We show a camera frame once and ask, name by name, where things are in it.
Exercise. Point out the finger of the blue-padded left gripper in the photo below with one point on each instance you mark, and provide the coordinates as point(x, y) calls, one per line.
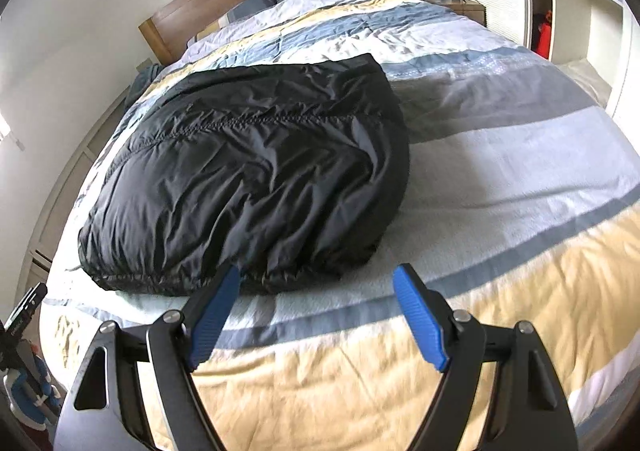
point(178, 342)

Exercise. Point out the wooden bedside table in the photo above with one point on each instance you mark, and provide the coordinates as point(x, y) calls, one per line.
point(471, 9)

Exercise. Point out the striped blue yellow duvet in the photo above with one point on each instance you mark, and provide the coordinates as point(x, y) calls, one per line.
point(522, 204)

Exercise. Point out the dark blue pillow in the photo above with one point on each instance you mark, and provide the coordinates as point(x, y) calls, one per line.
point(248, 8)

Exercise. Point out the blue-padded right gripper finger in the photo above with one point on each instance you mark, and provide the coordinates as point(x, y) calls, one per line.
point(454, 343)

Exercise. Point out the red bag in wardrobe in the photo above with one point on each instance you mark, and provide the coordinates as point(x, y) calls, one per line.
point(542, 34)

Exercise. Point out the black puffer down jacket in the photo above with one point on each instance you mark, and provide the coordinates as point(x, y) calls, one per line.
point(291, 173)

